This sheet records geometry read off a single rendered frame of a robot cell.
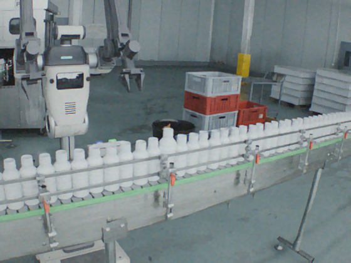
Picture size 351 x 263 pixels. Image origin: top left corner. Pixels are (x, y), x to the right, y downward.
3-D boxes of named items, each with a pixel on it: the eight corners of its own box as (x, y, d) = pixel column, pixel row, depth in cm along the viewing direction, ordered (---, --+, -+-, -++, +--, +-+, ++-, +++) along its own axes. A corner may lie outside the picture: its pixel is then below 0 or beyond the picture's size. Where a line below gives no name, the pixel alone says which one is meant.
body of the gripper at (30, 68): (46, 75, 117) (43, 58, 118) (21, 79, 112) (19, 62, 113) (44, 81, 123) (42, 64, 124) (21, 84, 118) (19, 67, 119)
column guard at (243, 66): (241, 84, 1090) (244, 54, 1055) (233, 82, 1121) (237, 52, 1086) (249, 84, 1112) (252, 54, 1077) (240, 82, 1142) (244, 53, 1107)
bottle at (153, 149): (151, 173, 126) (152, 134, 120) (163, 178, 122) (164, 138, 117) (141, 178, 121) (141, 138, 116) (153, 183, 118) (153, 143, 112)
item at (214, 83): (207, 96, 349) (209, 77, 342) (183, 89, 378) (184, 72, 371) (240, 93, 388) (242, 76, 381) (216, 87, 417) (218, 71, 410)
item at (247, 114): (238, 125, 410) (240, 109, 403) (217, 118, 441) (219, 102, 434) (266, 121, 446) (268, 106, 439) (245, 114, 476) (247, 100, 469)
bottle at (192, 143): (179, 171, 130) (183, 133, 125) (188, 167, 134) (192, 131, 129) (190, 176, 126) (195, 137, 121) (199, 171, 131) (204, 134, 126)
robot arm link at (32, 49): (39, 40, 123) (19, 41, 119) (43, 27, 114) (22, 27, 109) (41, 65, 122) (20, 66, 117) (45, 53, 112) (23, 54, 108)
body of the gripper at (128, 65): (143, 71, 142) (140, 57, 143) (124, 72, 136) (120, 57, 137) (137, 77, 148) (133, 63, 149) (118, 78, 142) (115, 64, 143)
